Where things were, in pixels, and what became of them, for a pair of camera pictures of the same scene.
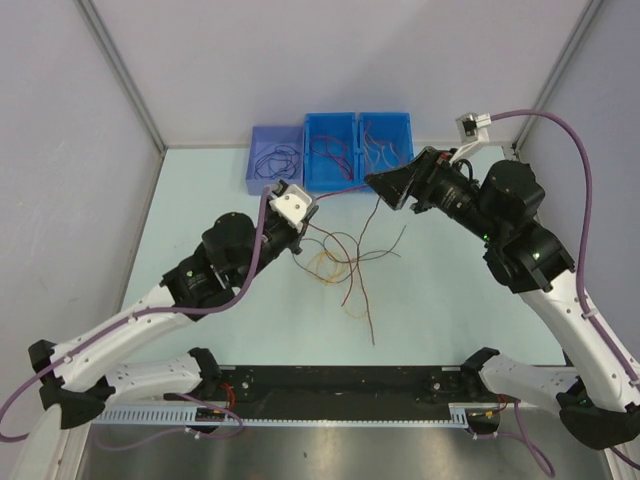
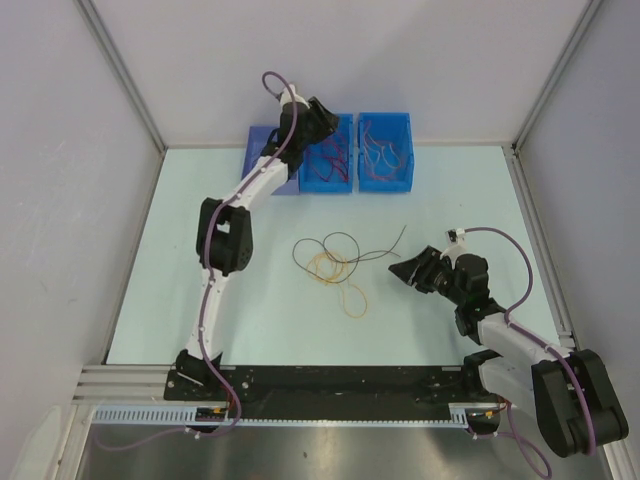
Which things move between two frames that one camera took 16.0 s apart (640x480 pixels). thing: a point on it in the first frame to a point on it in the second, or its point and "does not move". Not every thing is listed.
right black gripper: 423,176 to 417,271
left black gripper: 296,235 to 325,122
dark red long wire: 358,245 to 337,161
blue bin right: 385,144 does not move
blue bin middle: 331,152 does not move
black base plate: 341,392 does not move
